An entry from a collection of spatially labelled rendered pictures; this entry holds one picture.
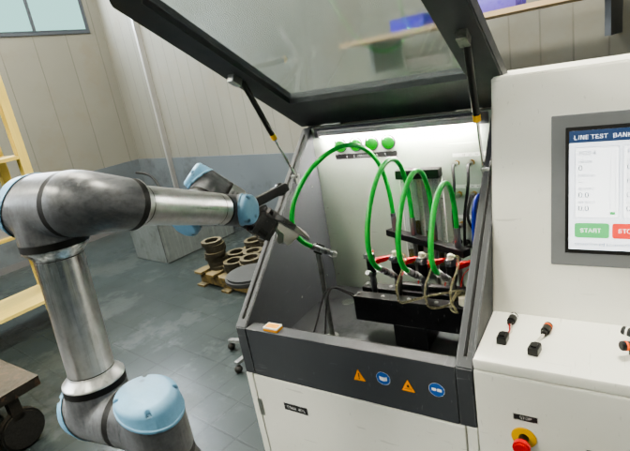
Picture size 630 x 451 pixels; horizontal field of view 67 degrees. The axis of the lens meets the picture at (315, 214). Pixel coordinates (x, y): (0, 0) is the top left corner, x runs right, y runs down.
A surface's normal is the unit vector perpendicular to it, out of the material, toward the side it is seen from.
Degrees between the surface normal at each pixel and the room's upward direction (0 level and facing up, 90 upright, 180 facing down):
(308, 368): 90
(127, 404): 8
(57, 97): 90
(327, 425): 90
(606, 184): 76
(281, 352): 90
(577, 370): 0
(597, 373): 0
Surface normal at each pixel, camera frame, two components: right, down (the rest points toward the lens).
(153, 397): -0.04, -0.94
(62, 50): 0.77, 0.05
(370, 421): -0.51, 0.33
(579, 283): -0.54, 0.09
